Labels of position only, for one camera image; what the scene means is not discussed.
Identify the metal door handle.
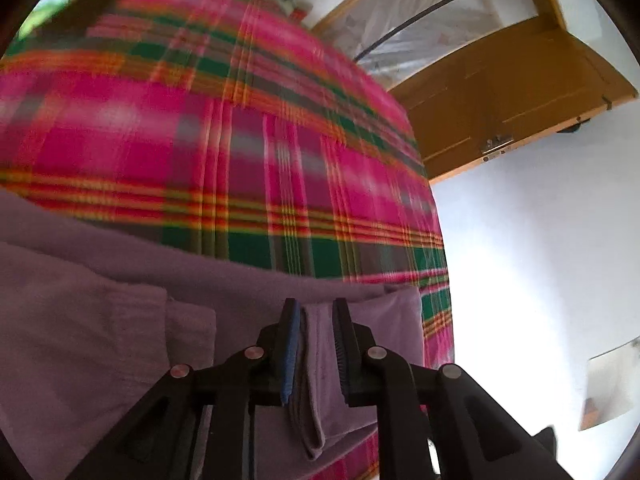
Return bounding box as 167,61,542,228
479,134,516,157

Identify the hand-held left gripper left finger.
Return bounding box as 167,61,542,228
65,297,302,480

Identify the black smartphone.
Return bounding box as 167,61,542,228
42,0,126,36

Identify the purple fleece garment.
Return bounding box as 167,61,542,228
0,187,426,480

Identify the glossy wall sheet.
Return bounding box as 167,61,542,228
579,339,640,432

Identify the pink green plaid bed sheet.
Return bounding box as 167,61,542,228
0,0,456,480

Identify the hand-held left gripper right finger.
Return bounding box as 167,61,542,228
331,297,576,480

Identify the wooden door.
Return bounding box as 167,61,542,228
387,25,640,186

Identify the clear plastic door curtain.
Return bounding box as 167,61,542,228
325,0,541,91

